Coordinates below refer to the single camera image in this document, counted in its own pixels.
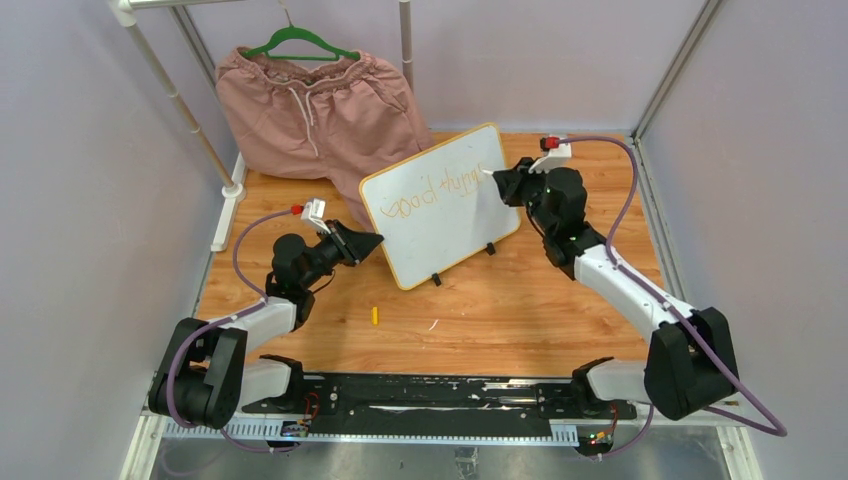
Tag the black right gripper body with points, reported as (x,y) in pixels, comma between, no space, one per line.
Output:
(532,183)

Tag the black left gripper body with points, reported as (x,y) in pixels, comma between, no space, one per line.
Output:
(334,248)

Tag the yellow-framed whiteboard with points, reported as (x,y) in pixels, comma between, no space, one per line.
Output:
(436,209)

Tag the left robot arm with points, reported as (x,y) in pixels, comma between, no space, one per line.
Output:
(204,377)

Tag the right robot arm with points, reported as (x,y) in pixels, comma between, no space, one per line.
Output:
(691,362)

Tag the white clothes rack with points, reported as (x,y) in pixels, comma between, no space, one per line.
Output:
(233,190)

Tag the pink shorts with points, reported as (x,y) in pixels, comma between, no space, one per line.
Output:
(341,121)

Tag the green clothes hanger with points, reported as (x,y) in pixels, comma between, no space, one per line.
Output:
(301,43)

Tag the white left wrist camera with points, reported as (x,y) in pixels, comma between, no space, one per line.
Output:
(313,215)

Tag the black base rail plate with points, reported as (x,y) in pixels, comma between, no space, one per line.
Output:
(458,410)

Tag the aluminium frame post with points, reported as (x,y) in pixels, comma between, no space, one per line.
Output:
(647,185)

